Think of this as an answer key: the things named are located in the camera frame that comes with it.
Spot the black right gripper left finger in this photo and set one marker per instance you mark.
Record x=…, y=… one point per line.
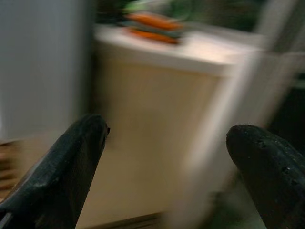
x=52, y=186

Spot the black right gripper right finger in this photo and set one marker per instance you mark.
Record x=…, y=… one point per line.
x=274, y=179

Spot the narrow white cabinet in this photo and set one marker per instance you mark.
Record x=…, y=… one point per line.
x=155, y=107

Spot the orange elongated item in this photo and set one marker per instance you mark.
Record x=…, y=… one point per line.
x=152, y=36
x=155, y=22

